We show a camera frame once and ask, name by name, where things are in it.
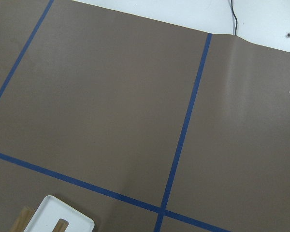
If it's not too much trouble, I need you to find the brown table mat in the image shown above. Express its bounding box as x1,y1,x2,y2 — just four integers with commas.
0,0,290,232

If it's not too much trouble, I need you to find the white rectangular tray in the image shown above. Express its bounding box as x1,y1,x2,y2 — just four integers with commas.
24,195,95,232

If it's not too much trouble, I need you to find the wooden chopstick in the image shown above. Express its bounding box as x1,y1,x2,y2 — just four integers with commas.
52,218,69,232
9,206,35,232

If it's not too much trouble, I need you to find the black cable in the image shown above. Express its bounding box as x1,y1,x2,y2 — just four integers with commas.
229,0,238,36

